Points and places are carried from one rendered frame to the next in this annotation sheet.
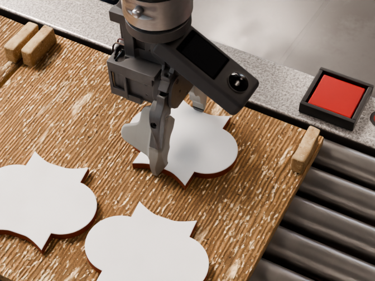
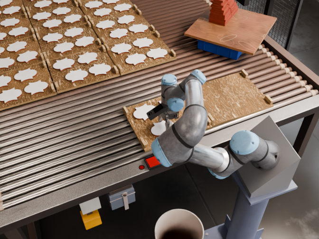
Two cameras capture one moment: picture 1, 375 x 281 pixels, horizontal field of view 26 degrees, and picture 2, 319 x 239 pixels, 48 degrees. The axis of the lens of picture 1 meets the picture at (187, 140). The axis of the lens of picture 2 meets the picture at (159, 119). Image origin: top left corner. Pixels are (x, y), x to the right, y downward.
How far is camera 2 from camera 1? 1.91 m
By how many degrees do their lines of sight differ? 74
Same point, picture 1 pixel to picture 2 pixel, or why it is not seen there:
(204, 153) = (157, 129)
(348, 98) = (150, 162)
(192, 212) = (147, 122)
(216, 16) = not seen: outside the picture
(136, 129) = not seen: hidden behind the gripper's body
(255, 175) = (146, 134)
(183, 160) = (158, 125)
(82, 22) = (215, 136)
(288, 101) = not seen: hidden behind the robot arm
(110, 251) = (149, 107)
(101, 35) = (207, 137)
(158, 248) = (144, 113)
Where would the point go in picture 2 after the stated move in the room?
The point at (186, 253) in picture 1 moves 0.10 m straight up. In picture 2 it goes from (140, 115) to (139, 103)
